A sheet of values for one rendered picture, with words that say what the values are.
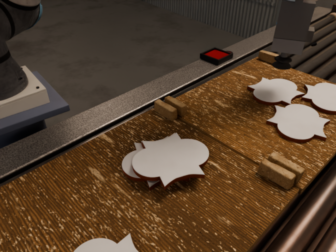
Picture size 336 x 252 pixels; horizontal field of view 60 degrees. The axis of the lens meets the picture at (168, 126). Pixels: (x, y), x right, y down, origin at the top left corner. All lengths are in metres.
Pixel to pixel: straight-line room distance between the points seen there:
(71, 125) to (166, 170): 0.29
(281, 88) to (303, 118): 0.13
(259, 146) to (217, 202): 0.17
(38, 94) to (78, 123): 0.21
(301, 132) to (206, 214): 0.28
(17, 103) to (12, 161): 0.25
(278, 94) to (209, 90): 0.17
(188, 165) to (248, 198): 0.11
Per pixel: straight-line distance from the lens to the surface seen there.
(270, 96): 0.74
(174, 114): 0.62
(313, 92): 0.80
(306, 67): 1.00
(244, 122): 0.65
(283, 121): 0.66
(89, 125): 0.68
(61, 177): 0.54
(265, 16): 3.72
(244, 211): 0.48
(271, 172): 0.52
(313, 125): 0.67
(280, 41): 0.68
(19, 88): 0.87
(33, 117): 0.84
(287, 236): 0.49
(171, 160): 0.49
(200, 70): 0.89
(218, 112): 0.67
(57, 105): 0.86
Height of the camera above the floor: 1.31
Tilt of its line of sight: 37 degrees down
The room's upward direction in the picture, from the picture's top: straight up
